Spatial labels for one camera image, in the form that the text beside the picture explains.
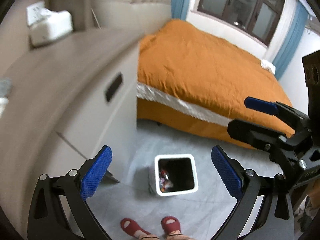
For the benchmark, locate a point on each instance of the orange bed duvet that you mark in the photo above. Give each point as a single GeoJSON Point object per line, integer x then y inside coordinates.
{"type": "Point", "coordinates": [196, 82]}

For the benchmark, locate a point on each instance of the white wall socket right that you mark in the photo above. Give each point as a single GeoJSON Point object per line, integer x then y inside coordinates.
{"type": "Point", "coordinates": [35, 11]}

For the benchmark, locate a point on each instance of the right red slipper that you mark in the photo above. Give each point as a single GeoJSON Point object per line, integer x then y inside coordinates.
{"type": "Point", "coordinates": [170, 225]}

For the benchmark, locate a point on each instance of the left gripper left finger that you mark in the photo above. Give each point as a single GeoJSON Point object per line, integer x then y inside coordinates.
{"type": "Point", "coordinates": [47, 219]}

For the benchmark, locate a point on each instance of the left red slipper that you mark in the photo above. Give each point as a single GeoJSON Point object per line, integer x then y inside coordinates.
{"type": "Point", "coordinates": [132, 228]}

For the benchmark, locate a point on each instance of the blue curtain right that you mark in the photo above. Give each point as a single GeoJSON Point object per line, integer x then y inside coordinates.
{"type": "Point", "coordinates": [291, 41]}

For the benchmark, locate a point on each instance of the grey bedside cabinet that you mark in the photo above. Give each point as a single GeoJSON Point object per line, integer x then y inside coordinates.
{"type": "Point", "coordinates": [67, 101]}

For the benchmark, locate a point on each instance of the white tissue box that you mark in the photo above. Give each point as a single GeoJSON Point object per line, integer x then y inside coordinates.
{"type": "Point", "coordinates": [47, 26]}

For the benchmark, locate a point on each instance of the red slipper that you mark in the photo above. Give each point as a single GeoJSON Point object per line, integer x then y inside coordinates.
{"type": "Point", "coordinates": [170, 225]}
{"type": "Point", "coordinates": [132, 228]}

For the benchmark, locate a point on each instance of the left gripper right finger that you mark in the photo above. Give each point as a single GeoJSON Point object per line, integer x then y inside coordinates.
{"type": "Point", "coordinates": [275, 217]}

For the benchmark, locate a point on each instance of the white square trash bin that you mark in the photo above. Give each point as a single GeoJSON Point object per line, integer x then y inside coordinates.
{"type": "Point", "coordinates": [173, 175]}

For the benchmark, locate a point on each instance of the dark framed window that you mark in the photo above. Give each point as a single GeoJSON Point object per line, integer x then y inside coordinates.
{"type": "Point", "coordinates": [258, 18]}

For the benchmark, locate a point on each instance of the white pillow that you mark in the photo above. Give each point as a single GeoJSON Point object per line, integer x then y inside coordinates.
{"type": "Point", "coordinates": [267, 65]}

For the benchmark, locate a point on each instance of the beige padded headboard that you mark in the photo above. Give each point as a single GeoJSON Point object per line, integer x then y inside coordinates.
{"type": "Point", "coordinates": [145, 15]}

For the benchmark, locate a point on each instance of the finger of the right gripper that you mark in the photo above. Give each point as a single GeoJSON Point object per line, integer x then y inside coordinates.
{"type": "Point", "coordinates": [261, 137]}
{"type": "Point", "coordinates": [272, 109]}

